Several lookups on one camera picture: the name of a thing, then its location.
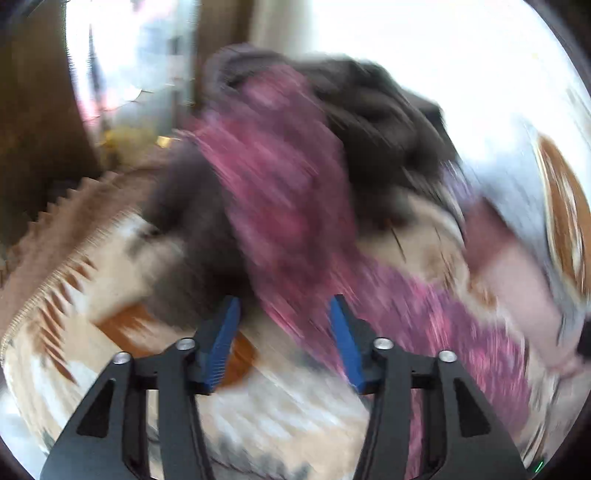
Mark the dark brown garment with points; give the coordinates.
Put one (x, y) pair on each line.
(383, 124)

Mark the purple floral garment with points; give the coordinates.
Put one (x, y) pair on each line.
(286, 184)

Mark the pink bed sheet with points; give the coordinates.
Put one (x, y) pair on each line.
(508, 286)

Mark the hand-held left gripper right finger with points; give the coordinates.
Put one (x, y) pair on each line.
(346, 344)

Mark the leaf print fleece blanket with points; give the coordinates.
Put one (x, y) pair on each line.
(286, 415)

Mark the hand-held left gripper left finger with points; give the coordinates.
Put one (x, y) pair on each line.
(221, 344)

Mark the grey quilted pad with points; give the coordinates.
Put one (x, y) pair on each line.
(512, 184)

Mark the brown round cushion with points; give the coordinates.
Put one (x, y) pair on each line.
(568, 221)

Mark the wooden window frame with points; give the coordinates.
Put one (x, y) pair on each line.
(37, 115)

